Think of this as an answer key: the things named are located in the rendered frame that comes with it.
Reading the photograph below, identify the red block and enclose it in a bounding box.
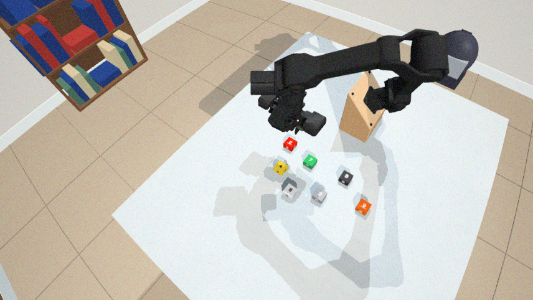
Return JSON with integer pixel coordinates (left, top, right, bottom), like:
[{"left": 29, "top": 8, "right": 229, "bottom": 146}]
[{"left": 283, "top": 137, "right": 298, "bottom": 152}]

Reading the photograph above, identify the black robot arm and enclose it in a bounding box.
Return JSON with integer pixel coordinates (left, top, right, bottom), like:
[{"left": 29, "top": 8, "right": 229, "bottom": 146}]
[{"left": 250, "top": 29, "right": 450, "bottom": 132}]

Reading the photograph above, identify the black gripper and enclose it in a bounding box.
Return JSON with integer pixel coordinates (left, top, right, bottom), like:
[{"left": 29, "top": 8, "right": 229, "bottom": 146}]
[{"left": 258, "top": 91, "right": 327, "bottom": 136}]

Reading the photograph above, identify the green digit block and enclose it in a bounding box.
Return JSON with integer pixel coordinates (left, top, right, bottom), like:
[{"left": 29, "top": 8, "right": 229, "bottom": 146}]
[{"left": 303, "top": 154, "right": 317, "bottom": 169}]

